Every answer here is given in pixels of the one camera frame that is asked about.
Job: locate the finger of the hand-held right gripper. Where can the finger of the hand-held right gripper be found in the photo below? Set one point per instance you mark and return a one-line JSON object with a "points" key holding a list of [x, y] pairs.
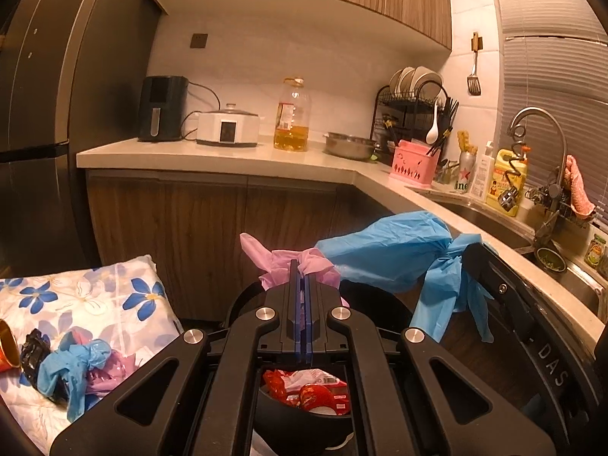
{"points": [[472, 259]]}

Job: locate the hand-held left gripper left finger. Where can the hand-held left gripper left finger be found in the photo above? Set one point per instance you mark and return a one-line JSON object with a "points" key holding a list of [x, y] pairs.
{"points": [[295, 304]]}

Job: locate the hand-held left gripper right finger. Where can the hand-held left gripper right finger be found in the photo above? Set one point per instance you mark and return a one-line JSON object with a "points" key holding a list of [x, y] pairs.
{"points": [[309, 304]]}

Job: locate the pink plastic bag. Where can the pink plastic bag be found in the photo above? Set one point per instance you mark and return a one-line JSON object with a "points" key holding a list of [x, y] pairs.
{"points": [[114, 370], [275, 261]]}

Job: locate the red plastic bag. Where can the red plastic bag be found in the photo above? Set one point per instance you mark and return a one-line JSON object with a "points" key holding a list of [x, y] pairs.
{"points": [[278, 382]]}

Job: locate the blue plastic bag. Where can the blue plastic bag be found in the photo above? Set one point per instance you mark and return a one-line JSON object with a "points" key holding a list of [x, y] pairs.
{"points": [[389, 251]]}

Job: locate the red packet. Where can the red packet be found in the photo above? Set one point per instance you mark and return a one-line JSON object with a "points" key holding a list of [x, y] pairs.
{"points": [[327, 389]]}

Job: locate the black trash bin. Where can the black trash bin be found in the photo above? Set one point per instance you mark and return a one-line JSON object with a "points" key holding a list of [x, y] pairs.
{"points": [[294, 432]]}

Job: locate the black wrapper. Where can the black wrapper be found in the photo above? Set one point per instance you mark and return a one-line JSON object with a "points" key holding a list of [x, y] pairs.
{"points": [[33, 354]]}

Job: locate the orange cup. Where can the orange cup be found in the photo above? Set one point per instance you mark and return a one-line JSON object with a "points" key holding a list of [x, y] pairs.
{"points": [[8, 346]]}

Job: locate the steel kitchen sink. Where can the steel kitchen sink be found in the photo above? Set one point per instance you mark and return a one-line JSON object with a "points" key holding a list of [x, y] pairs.
{"points": [[494, 223]]}

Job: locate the steel strainer cup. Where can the steel strainer cup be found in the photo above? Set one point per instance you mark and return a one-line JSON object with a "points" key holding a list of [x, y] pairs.
{"points": [[551, 259]]}

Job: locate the green drink can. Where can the green drink can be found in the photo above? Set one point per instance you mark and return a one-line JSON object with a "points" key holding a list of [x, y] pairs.
{"points": [[464, 175]]}

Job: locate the white plastic bottle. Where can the white plastic bottle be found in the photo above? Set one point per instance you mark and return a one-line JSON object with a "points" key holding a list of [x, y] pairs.
{"points": [[482, 175]]}

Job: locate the yellow detergent bottle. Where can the yellow detergent bottle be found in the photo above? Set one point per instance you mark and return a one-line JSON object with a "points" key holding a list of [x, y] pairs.
{"points": [[503, 175]]}

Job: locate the pink utensil holder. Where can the pink utensil holder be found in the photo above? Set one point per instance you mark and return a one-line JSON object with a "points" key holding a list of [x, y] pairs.
{"points": [[413, 166]]}

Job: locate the yellow scrubber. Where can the yellow scrubber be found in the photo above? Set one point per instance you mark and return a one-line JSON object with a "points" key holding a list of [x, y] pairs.
{"points": [[465, 140]]}

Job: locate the bundle of black chopsticks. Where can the bundle of black chopsticks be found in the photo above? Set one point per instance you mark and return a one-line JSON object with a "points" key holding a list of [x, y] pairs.
{"points": [[439, 140]]}

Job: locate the green label jar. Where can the green label jar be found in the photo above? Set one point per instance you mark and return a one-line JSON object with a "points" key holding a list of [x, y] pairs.
{"points": [[597, 251]]}

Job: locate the pink dish cloth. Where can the pink dish cloth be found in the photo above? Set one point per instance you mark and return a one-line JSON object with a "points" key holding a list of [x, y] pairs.
{"points": [[579, 190]]}

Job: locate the wooden base cabinets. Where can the wooden base cabinets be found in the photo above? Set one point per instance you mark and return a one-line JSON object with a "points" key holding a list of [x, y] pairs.
{"points": [[190, 228]]}

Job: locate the white ladle spoon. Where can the white ladle spoon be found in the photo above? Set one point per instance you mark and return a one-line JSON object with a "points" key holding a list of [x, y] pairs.
{"points": [[431, 135]]}

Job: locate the steel kitchen faucet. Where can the steel kitchen faucet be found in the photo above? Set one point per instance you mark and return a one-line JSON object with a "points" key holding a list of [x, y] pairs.
{"points": [[536, 111]]}

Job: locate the steel mixing bowl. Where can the steel mixing bowl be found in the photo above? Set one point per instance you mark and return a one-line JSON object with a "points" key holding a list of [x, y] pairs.
{"points": [[349, 147]]}

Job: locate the cooking oil bottle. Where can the cooking oil bottle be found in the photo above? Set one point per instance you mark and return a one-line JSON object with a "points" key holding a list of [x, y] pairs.
{"points": [[290, 137]]}

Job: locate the black dish rack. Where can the black dish rack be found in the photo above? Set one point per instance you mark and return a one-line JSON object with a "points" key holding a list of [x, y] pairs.
{"points": [[403, 104]]}

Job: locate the metal slotted spatula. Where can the metal slotted spatula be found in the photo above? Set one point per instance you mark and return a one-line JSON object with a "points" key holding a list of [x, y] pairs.
{"points": [[473, 86]]}

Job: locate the white plate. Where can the white plate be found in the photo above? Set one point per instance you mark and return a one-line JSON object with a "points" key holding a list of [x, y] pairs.
{"points": [[425, 78], [399, 80]]}

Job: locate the white electric cooker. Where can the white electric cooker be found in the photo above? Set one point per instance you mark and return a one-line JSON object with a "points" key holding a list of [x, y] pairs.
{"points": [[228, 128]]}

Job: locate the blue floral blanket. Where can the blue floral blanket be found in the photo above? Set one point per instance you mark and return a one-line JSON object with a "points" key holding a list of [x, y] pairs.
{"points": [[95, 294]]}

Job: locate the grey window blinds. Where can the grey window blinds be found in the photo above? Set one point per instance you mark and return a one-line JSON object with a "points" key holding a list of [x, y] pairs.
{"points": [[546, 57]]}

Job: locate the black air fryer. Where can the black air fryer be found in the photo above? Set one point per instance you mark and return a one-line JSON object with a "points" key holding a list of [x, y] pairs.
{"points": [[161, 104]]}

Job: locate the dark grey refrigerator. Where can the dark grey refrigerator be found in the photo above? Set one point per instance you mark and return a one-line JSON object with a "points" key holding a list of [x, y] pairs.
{"points": [[57, 104]]}

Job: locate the dark wall socket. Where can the dark wall socket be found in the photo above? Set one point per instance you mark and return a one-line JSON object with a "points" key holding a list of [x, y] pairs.
{"points": [[198, 41]]}

